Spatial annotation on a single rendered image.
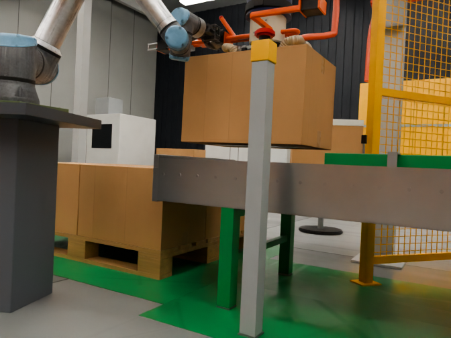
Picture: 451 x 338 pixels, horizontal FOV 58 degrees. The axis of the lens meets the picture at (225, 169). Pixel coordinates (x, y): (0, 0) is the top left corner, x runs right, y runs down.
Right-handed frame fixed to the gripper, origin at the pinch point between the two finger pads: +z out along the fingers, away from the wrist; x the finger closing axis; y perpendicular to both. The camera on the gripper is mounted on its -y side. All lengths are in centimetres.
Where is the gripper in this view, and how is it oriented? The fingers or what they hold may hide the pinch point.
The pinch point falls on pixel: (217, 41)
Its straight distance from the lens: 216.4
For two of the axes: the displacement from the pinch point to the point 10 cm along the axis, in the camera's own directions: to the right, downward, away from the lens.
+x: 0.4, -10.0, -0.1
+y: 8.6, 0.4, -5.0
